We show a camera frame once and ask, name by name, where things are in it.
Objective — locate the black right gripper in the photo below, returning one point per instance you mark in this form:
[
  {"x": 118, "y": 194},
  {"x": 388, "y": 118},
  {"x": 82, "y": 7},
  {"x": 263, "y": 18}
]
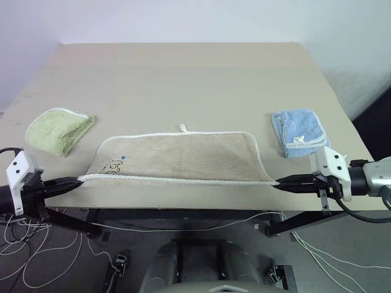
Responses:
[{"x": 328, "y": 184}]

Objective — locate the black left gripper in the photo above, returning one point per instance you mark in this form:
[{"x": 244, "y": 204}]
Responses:
[{"x": 32, "y": 190}]

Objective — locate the beige towel with white trim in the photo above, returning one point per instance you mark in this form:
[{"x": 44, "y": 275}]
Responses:
[{"x": 183, "y": 158}]

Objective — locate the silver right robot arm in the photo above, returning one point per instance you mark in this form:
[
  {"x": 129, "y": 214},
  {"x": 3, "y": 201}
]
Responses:
[{"x": 371, "y": 178}]

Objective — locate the folded blue towel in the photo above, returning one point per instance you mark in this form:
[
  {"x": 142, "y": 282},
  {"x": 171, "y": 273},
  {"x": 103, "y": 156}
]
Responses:
[{"x": 301, "y": 131}]

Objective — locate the folded green towel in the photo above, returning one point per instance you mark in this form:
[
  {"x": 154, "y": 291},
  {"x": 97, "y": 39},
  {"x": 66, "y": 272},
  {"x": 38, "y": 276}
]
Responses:
[{"x": 53, "y": 131}]

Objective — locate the black stand caster foot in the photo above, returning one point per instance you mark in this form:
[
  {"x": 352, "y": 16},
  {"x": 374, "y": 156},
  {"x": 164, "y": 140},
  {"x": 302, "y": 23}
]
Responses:
[
  {"x": 279, "y": 276},
  {"x": 117, "y": 267}
]

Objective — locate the dark rounded robot leg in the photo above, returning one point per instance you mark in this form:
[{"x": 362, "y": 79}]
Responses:
[
  {"x": 160, "y": 265},
  {"x": 241, "y": 265}
]

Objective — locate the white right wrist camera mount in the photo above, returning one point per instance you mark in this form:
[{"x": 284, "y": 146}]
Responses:
[{"x": 331, "y": 164}]

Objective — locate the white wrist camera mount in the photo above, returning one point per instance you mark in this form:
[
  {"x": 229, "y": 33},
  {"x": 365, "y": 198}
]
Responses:
[
  {"x": 331, "y": 164},
  {"x": 18, "y": 169}
]

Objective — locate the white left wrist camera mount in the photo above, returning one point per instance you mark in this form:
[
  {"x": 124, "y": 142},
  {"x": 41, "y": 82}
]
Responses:
[{"x": 18, "y": 169}]

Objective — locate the black metal table frame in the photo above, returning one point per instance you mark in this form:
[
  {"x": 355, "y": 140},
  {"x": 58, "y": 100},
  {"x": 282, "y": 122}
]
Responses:
[{"x": 171, "y": 215}]

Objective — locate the black frame between legs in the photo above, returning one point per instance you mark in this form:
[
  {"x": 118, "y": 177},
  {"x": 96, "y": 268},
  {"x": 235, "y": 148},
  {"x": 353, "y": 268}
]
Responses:
[{"x": 198, "y": 259}]

